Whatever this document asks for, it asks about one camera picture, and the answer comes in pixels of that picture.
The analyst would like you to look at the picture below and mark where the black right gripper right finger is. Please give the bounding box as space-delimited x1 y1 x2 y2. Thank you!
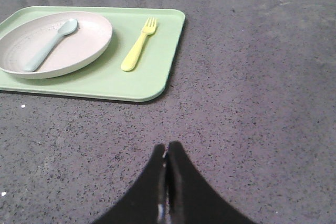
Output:
166 141 254 224

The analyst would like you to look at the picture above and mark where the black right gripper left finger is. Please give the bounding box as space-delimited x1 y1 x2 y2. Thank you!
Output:
94 144 166 224

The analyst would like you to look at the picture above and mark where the yellow plastic fork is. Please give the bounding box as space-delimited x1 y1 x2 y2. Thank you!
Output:
120 17 158 72

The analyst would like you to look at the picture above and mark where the cream round plate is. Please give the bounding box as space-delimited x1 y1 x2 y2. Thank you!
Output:
1 12 112 79

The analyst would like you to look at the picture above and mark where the light green serving tray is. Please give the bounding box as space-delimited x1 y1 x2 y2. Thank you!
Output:
1 6 185 102

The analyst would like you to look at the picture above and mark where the pale blue plastic spoon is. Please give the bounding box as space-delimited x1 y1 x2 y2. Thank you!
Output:
23 18 78 72

